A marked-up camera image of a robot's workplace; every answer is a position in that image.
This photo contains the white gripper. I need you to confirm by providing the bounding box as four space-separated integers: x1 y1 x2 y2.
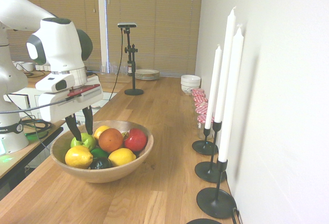
38 86 104 143

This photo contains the green apple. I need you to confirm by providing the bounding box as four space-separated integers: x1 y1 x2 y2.
70 132 97 152

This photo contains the red apple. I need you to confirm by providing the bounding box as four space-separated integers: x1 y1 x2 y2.
123 127 148 153

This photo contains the orange fruit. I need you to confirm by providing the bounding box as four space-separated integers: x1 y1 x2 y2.
98 127 124 153

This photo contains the green lime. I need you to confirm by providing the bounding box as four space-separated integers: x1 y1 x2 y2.
90 147 110 159

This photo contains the dark green avocado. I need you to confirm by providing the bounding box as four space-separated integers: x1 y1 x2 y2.
88 156 112 171

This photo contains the wooden side table black edge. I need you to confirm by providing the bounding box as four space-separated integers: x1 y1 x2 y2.
0 119 64 202

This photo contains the round wooden bowl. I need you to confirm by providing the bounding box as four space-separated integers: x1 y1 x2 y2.
49 120 155 184

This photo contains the stack of white plates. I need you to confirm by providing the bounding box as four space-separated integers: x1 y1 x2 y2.
134 68 160 81

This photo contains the stack of white bowls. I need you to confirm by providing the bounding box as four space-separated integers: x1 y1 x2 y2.
180 74 202 96

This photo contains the wooden venetian blind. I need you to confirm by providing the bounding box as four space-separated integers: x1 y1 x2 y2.
106 0 204 77
0 0 101 72

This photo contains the black candle holder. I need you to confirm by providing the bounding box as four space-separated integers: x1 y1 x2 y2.
196 157 238 220
194 121 228 184
192 119 220 156

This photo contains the short white taper candle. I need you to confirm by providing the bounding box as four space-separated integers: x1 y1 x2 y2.
204 44 223 130

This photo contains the black round kettle base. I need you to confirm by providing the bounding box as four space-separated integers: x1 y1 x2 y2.
186 218 223 224

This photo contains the tallest white taper candle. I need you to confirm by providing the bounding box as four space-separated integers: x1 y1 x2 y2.
213 6 237 124

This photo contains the wrist camera with red mount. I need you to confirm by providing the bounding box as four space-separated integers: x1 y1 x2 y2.
67 83 101 99

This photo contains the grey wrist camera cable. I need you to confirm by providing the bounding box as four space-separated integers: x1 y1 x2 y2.
0 96 83 115

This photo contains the black camera stand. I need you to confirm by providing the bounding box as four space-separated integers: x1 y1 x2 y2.
123 27 145 97

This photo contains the black kettle base cable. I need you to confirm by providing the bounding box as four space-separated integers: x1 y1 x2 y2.
230 207 243 224

